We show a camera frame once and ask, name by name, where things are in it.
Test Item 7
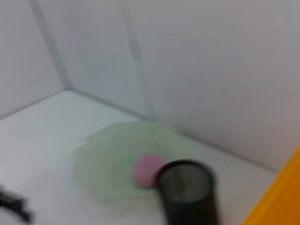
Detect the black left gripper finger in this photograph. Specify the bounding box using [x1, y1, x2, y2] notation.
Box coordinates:
[0, 184, 31, 224]

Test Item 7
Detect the pink peach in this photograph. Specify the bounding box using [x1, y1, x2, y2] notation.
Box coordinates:
[132, 153, 166, 188]

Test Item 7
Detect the translucent green fruit plate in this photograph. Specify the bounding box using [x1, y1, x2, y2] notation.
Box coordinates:
[72, 120, 186, 205]

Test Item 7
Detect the black mesh pen holder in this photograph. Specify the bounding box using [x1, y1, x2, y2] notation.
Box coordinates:
[155, 159, 219, 225]

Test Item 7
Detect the yellow plastic storage bin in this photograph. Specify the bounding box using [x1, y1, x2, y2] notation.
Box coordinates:
[240, 145, 300, 225]

